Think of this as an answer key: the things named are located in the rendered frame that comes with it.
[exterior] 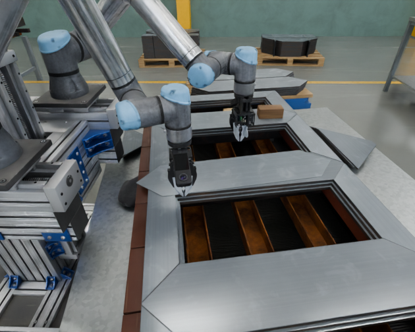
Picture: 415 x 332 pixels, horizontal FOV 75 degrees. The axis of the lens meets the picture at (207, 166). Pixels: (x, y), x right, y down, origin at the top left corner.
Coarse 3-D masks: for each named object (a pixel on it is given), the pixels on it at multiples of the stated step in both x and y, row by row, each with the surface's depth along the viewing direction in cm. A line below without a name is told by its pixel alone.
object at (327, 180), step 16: (208, 128) 128; (224, 128) 130; (240, 128) 130; (256, 128) 131; (272, 128) 132; (288, 128) 130; (304, 144) 116; (336, 160) 106; (208, 192) 92; (224, 192) 93; (240, 192) 93; (256, 192) 94; (272, 192) 94; (288, 192) 95; (336, 192) 94; (176, 208) 87; (352, 208) 86; (368, 224) 80; (336, 320) 59; (352, 320) 59; (368, 320) 60; (384, 320) 60; (400, 320) 60
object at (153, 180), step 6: (156, 168) 103; (150, 174) 100; (156, 174) 100; (150, 180) 97; (156, 180) 97; (150, 186) 94; (156, 186) 94; (162, 186) 94; (156, 192) 91; (162, 192) 91
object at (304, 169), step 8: (288, 152) 111; (296, 152) 111; (288, 160) 106; (296, 160) 106; (304, 160) 106; (296, 168) 102; (304, 168) 102; (312, 168) 102; (304, 176) 98; (312, 176) 98; (320, 176) 98
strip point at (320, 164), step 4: (304, 152) 111; (304, 156) 108; (308, 156) 108; (312, 156) 108; (316, 156) 108; (308, 160) 106; (312, 160) 106; (316, 160) 106; (320, 160) 106; (324, 160) 106; (328, 160) 106; (312, 164) 104; (316, 164) 104; (320, 164) 104; (324, 164) 104; (328, 164) 104; (316, 168) 102; (320, 168) 102; (324, 168) 102; (320, 172) 100
